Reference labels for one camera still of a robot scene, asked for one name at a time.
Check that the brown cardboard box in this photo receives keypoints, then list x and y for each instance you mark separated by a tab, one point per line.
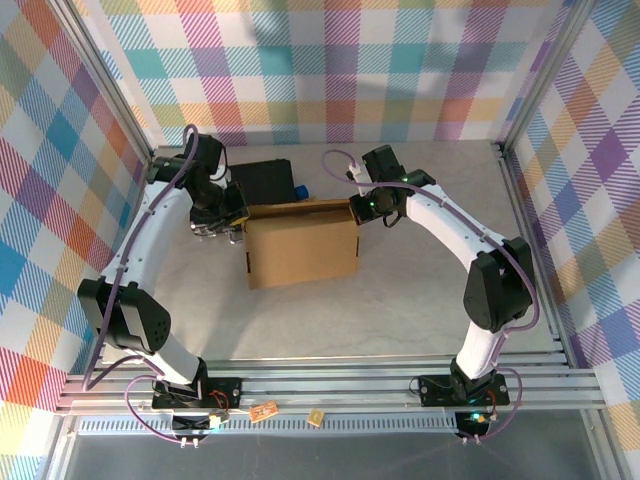
300	245

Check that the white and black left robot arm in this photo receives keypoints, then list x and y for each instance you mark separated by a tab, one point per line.
145	240

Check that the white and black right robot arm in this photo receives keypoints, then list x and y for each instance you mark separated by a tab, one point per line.
495	295

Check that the black hard case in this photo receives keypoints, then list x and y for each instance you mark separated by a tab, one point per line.
265	180

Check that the small blue cap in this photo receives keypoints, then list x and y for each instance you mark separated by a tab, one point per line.
301	191

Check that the small orange circuit board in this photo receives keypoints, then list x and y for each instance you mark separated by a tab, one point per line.
263	411

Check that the small black controller board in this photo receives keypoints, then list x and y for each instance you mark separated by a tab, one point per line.
197	424
472	422

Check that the small yellow chip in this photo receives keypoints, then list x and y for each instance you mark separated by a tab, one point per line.
316	417

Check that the aluminium side rail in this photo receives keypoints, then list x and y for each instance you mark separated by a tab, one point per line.
102	361
522	215

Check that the aluminium frame post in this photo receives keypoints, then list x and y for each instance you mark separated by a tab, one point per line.
542	75
107	85

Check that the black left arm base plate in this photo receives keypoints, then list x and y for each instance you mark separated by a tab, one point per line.
225	392

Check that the aluminium frame cross rails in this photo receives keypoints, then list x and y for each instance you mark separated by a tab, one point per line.
325	390

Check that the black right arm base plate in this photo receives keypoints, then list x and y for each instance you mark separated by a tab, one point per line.
435	390

